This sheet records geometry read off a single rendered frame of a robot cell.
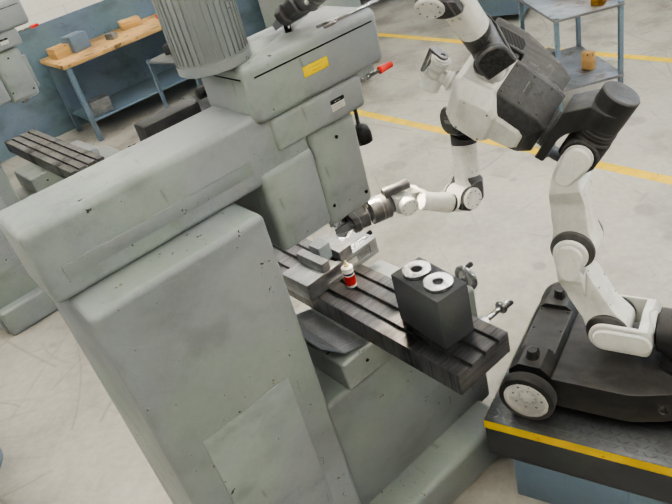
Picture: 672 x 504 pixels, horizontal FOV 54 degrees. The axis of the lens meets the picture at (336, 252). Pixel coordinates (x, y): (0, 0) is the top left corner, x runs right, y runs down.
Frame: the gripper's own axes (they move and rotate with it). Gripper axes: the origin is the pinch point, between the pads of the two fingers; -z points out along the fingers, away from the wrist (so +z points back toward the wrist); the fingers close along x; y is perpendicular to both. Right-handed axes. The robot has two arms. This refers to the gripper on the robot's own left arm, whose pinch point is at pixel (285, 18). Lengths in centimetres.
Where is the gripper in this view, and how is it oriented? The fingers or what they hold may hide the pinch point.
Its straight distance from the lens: 196.5
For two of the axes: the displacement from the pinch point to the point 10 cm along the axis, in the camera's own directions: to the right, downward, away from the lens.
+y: -5.9, -7.9, -1.7
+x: 5.7, -5.6, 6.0
